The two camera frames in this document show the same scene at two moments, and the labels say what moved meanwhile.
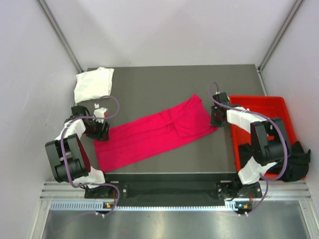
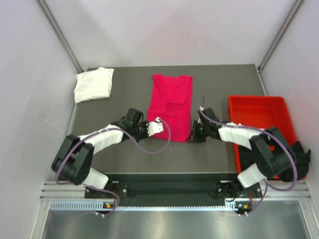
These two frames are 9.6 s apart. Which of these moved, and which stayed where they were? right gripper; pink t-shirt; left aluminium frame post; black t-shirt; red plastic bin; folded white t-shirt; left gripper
Moved: pink t-shirt; left gripper; right gripper
Stayed: red plastic bin; black t-shirt; left aluminium frame post; folded white t-shirt
